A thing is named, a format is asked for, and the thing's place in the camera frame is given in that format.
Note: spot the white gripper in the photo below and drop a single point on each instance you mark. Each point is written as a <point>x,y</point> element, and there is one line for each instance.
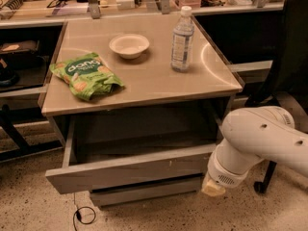
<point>223,172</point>

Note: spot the grey top drawer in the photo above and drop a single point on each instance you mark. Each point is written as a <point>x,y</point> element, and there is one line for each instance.
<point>109,151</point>

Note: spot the grey drawer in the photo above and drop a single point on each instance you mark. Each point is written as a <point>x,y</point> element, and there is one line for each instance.
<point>109,151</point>
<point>137,192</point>

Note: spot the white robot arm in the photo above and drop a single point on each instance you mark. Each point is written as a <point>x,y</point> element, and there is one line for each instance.
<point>250,136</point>

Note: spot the grey bottom drawer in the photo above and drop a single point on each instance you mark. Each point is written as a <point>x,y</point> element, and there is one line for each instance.
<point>137,192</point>

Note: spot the black office chair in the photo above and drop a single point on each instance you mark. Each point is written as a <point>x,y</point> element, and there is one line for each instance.
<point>287,82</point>

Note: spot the clear plastic water bottle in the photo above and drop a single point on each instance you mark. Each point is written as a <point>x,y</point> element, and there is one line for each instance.
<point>182,40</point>

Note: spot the white paper bowl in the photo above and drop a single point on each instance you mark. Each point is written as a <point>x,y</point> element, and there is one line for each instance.
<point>129,46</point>

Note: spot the green snack bag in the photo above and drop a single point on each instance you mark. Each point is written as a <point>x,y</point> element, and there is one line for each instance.
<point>86,76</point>

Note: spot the black soldering iron stand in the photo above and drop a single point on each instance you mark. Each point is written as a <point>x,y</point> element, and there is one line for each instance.
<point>9,8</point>

